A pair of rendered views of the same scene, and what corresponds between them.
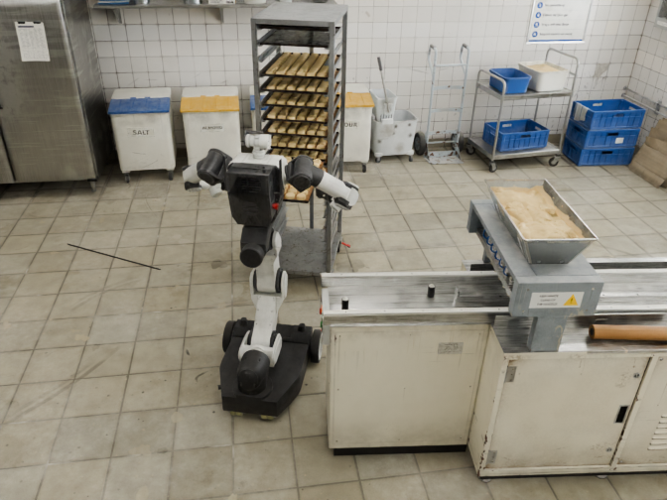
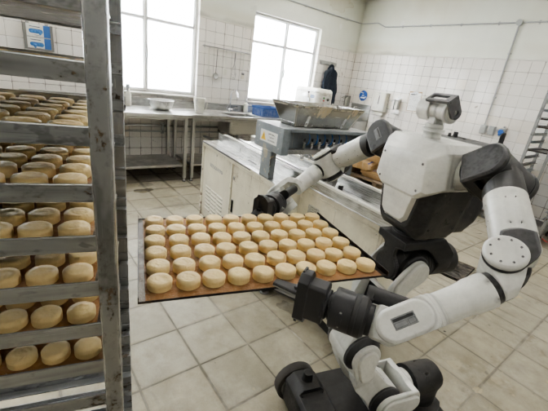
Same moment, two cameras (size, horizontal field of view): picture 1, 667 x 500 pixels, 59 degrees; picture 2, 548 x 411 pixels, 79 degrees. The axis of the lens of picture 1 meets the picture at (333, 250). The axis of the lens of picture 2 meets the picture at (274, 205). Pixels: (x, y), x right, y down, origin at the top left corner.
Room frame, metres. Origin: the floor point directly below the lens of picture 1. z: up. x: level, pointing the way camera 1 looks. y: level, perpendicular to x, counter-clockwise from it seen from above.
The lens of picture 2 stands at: (3.55, 1.03, 1.44)
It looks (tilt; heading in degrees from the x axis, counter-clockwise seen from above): 20 degrees down; 239
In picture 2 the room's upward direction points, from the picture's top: 8 degrees clockwise
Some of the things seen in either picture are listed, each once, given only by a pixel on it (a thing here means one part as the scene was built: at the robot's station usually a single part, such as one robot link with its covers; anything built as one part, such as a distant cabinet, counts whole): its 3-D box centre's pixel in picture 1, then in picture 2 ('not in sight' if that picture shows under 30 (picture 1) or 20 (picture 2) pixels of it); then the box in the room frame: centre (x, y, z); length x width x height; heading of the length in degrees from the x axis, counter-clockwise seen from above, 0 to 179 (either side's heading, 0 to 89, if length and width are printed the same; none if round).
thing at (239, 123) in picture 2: not in sight; (179, 131); (2.43, -3.60, 0.61); 3.40 x 0.70 x 1.22; 9
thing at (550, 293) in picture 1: (522, 269); (311, 151); (2.20, -0.84, 1.01); 0.72 x 0.33 x 0.34; 4
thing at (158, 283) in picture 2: not in sight; (160, 282); (3.44, 0.42, 1.01); 0.05 x 0.05 x 0.02
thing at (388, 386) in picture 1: (399, 367); (345, 258); (2.17, -0.33, 0.45); 0.70 x 0.34 x 0.90; 94
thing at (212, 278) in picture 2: not in sight; (214, 278); (3.32, 0.44, 1.01); 0.05 x 0.05 x 0.02
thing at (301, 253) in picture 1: (304, 150); not in sight; (3.81, 0.22, 0.93); 0.64 x 0.51 x 1.78; 173
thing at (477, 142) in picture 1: (520, 109); not in sight; (6.03, -1.91, 0.57); 0.85 x 0.58 x 1.13; 106
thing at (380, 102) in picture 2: not in sight; (355, 118); (-1.05, -4.07, 0.93); 0.99 x 0.38 x 1.09; 99
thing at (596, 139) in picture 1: (601, 132); not in sight; (6.11, -2.86, 0.30); 0.60 x 0.40 x 0.20; 99
